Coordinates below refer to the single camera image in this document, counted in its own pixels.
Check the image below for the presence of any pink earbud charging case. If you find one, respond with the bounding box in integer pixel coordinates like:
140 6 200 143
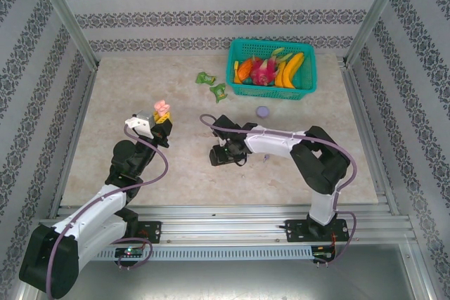
153 98 172 117

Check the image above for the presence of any green snack packet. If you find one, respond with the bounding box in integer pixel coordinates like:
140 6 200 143
210 82 229 104
195 71 217 86

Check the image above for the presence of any teal plastic basket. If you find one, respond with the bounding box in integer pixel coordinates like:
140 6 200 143
224 38 319 101

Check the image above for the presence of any orange toy mango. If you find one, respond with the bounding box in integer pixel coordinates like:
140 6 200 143
237 56 255 81

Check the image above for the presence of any pink toy dragon fruit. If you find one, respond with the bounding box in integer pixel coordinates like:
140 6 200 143
249 48 295 86

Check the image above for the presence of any yellow toy banana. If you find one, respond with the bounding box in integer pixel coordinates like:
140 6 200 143
274 60 288 87
281 52 305 89

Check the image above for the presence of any small circuit board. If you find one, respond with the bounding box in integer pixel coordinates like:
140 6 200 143
311 251 337 263
115 247 145 258

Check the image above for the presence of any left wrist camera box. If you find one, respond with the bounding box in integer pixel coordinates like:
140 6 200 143
124 109 156 140

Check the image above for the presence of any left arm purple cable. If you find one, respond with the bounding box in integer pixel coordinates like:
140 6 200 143
44 124 169 299

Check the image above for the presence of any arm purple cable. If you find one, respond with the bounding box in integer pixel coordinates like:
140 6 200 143
44 124 169 299
199 113 358 269

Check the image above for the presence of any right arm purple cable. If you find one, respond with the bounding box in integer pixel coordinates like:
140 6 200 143
199 113 358 269

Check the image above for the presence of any aluminium side rail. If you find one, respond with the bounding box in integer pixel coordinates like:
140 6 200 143
339 56 400 216
49 63 99 219

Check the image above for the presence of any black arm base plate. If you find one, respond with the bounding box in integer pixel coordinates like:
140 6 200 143
284 219 349 243
135 221 163 244

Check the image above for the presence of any aluminium mounting rail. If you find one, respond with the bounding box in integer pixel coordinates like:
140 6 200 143
33 204 413 245

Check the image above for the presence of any grey slotted cable duct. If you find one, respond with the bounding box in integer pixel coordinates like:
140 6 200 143
93 246 314 262

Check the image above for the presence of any aluminium frame post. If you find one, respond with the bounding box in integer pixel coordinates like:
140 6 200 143
343 0 411 66
27 0 100 69

